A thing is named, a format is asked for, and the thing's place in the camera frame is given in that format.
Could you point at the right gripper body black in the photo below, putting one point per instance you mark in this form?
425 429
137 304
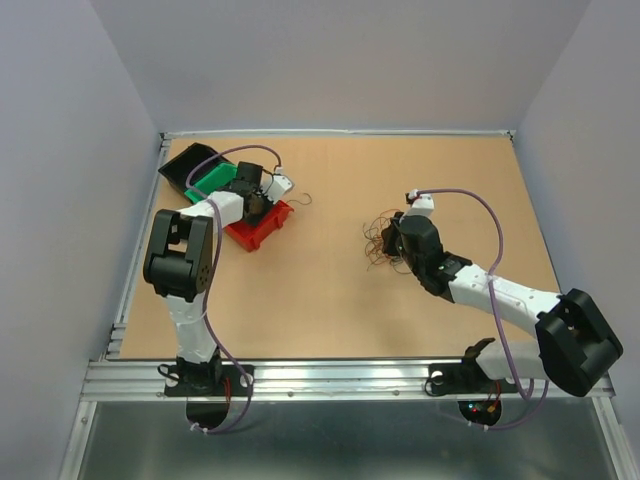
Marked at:
392 243

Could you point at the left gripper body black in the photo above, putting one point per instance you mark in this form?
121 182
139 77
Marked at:
263 206

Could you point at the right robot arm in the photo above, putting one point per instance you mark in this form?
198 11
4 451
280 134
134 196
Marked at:
572 345

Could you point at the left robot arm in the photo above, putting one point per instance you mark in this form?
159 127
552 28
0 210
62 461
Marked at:
182 258

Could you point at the red plastic bin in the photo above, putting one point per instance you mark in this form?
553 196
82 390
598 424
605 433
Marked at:
249 237

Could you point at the green plastic bin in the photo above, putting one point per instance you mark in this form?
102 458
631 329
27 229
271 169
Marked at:
208 181

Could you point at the black plastic bin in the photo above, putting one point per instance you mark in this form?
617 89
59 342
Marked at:
176 170

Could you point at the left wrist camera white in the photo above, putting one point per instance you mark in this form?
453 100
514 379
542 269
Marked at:
279 185

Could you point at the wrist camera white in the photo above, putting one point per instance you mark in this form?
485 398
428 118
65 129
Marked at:
419 204
279 185

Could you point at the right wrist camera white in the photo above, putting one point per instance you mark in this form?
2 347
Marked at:
419 204

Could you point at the aluminium mounting rail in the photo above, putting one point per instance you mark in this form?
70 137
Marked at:
281 380

